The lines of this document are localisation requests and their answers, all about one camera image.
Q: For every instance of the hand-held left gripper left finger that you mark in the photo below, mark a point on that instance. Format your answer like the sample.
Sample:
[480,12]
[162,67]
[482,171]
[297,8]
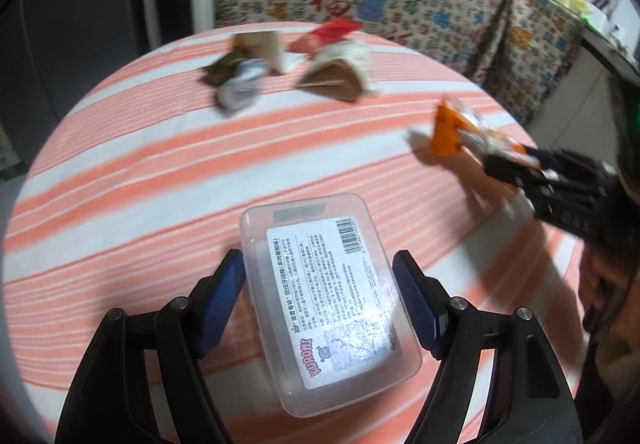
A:
[220,304]

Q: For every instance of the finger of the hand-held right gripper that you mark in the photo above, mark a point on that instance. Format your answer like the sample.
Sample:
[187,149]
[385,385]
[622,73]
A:
[565,162]
[505,170]

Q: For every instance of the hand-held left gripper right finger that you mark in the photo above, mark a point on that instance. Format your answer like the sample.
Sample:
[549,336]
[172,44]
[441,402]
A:
[417,304]

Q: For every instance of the orange snack packet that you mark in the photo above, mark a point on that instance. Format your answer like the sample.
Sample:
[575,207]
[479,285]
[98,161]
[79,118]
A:
[452,129]

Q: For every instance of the clear plastic box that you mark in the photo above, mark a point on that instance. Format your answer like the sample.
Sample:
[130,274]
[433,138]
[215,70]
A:
[325,304]

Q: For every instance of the beige brown wrapper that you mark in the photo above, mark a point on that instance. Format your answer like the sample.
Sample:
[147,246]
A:
[340,69]

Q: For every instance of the silver foil wrapper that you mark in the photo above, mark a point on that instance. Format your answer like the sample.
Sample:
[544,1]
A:
[242,88]

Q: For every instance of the long red snack packet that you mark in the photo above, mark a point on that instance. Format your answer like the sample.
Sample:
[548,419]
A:
[327,35]

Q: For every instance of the dark crinkled wrapper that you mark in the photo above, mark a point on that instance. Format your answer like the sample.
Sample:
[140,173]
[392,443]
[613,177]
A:
[220,67]

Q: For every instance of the tan paper wrapper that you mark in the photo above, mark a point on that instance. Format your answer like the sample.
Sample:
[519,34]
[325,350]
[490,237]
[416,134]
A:
[265,49]

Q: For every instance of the person's right hand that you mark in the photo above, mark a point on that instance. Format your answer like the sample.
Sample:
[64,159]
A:
[597,279]

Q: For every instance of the white kitchen counter cabinet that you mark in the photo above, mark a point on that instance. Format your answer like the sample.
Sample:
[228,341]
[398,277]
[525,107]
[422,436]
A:
[575,84]

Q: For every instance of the narrow printed blanket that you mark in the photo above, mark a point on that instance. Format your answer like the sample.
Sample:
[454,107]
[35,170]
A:
[530,39]

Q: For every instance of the pink striped tablecloth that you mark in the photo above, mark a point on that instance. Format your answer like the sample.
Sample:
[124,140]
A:
[150,184]

